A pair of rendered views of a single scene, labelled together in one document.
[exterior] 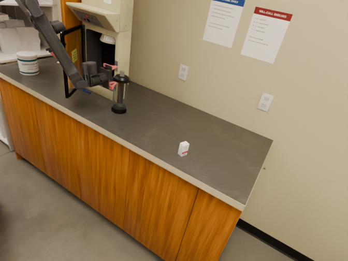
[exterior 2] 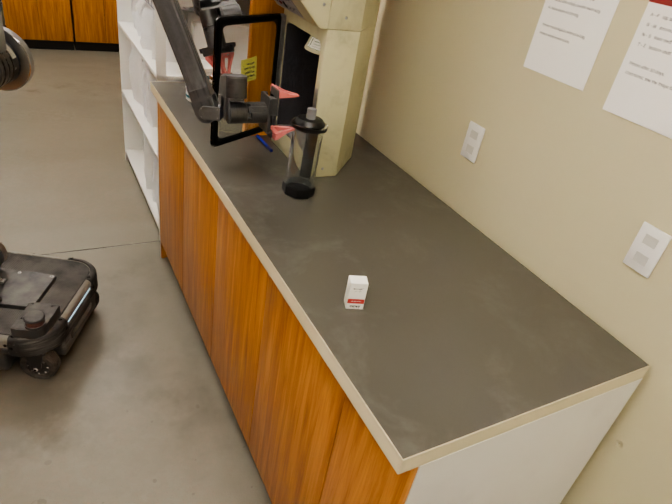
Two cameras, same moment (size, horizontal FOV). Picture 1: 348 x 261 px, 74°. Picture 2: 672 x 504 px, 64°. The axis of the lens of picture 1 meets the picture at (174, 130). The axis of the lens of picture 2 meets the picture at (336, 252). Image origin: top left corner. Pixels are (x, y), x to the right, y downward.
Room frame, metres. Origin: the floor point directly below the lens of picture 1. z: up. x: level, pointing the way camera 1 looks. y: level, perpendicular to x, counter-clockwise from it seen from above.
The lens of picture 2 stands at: (0.13, -0.54, 1.70)
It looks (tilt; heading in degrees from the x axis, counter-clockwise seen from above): 32 degrees down; 32
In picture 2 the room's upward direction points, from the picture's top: 11 degrees clockwise
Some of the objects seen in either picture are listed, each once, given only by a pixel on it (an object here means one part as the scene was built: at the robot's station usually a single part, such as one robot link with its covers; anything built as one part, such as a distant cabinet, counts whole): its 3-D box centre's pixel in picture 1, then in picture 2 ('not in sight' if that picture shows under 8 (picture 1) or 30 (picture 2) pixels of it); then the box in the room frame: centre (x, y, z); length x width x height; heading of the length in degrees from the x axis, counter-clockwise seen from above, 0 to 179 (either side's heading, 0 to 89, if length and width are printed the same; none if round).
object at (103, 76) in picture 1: (101, 78); (257, 112); (1.20, 0.45, 1.20); 0.07 x 0.07 x 0.10; 65
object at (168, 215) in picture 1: (120, 153); (307, 293); (1.49, 0.39, 0.45); 2.05 x 0.67 x 0.90; 65
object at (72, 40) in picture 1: (73, 60); (246, 79); (1.41, 0.71, 1.19); 0.30 x 0.01 x 0.40; 4
